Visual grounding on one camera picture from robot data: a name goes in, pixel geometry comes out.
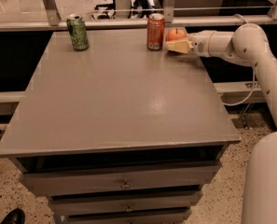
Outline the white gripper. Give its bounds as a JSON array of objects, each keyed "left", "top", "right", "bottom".
[{"left": 166, "top": 30, "right": 234, "bottom": 60}]

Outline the red orange apple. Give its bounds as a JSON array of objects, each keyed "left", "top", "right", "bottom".
[{"left": 165, "top": 28, "right": 187, "bottom": 42}]

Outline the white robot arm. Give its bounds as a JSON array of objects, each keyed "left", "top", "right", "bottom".
[{"left": 166, "top": 23, "right": 277, "bottom": 224}]

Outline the orange red soda can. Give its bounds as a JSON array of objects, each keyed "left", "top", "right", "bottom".
[{"left": 146, "top": 13, "right": 165, "bottom": 50}]

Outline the green soda can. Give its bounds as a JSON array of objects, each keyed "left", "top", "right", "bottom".
[{"left": 66, "top": 14, "right": 90, "bottom": 50}]

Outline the grey drawer cabinet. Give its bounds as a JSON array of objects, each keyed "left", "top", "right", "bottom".
[{"left": 0, "top": 26, "right": 242, "bottom": 224}]

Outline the middle grey drawer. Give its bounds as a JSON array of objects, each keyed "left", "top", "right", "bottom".
[{"left": 48, "top": 190, "right": 202, "bottom": 216}]

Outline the grey drawer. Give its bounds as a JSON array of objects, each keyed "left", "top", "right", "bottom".
[
  {"left": 67, "top": 207, "right": 191, "bottom": 224},
  {"left": 48, "top": 190, "right": 202, "bottom": 216},
  {"left": 21, "top": 161, "right": 221, "bottom": 196}
]

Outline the bottom grey drawer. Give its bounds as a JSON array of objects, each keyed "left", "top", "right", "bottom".
[{"left": 67, "top": 207, "right": 191, "bottom": 224}]

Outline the top grey drawer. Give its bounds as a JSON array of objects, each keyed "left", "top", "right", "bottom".
[{"left": 21, "top": 161, "right": 221, "bottom": 196}]

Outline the black shoe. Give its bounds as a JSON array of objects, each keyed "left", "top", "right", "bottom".
[{"left": 0, "top": 208, "right": 25, "bottom": 224}]

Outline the white cable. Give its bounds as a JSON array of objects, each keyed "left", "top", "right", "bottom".
[{"left": 222, "top": 13, "right": 258, "bottom": 107}]

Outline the metal railing frame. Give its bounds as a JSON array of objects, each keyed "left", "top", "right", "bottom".
[{"left": 0, "top": 0, "right": 277, "bottom": 32}]

